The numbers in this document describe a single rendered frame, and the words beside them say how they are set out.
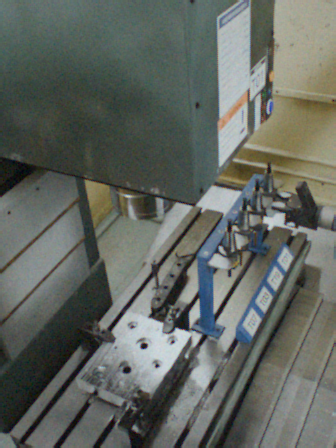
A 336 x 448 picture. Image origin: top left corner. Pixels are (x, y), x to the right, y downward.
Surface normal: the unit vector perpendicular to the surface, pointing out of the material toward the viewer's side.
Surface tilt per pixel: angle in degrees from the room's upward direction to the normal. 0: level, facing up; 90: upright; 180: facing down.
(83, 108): 90
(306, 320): 7
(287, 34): 90
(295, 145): 90
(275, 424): 8
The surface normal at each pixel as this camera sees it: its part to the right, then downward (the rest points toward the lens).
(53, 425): -0.07, -0.79
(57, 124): -0.47, 0.57
